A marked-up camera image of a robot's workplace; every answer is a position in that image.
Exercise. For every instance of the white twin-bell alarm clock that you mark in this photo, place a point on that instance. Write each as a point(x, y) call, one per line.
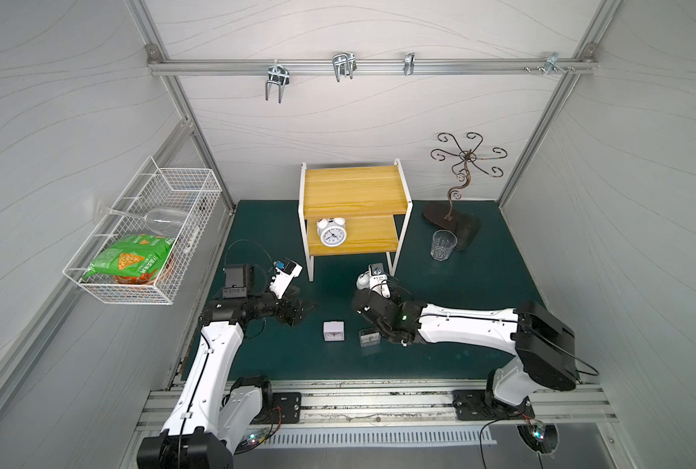
point(332, 232)

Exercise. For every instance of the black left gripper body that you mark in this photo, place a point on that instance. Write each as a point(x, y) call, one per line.
point(289, 310)

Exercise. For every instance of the aluminium top rail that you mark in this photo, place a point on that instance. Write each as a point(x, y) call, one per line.
point(380, 67)

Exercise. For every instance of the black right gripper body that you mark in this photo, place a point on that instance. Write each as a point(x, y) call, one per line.
point(362, 301)

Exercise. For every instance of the green snack bag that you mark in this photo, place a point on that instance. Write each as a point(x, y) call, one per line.
point(139, 257)

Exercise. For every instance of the round black fan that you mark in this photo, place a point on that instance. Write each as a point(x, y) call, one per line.
point(539, 437)

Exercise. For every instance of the small metal hook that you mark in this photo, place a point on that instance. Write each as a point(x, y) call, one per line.
point(409, 61)

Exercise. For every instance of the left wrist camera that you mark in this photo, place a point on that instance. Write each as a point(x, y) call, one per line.
point(285, 271)

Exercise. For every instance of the yellow wooden two-tier shelf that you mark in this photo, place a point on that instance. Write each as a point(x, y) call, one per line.
point(374, 201)

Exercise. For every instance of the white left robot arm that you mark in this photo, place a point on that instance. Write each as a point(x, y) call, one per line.
point(214, 420)

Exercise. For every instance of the clear drinking glass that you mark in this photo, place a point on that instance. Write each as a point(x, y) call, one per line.
point(443, 245)

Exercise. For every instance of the metal double hook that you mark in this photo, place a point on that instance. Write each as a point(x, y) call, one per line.
point(278, 78)
point(344, 65)

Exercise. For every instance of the dark metal jewelry stand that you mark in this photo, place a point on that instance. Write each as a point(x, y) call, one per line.
point(444, 216)

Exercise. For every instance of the white cube alarm clock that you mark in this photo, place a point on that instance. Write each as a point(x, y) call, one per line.
point(333, 331)

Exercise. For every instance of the right metal hook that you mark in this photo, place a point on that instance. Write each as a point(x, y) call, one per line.
point(551, 65)

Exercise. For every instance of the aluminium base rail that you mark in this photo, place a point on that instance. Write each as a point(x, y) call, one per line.
point(395, 402)

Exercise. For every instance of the clear wine glass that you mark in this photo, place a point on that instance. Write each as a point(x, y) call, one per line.
point(162, 221)

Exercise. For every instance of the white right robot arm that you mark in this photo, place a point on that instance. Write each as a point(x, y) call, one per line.
point(540, 345)

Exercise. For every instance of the white wire basket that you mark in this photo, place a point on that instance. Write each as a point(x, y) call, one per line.
point(191, 189)

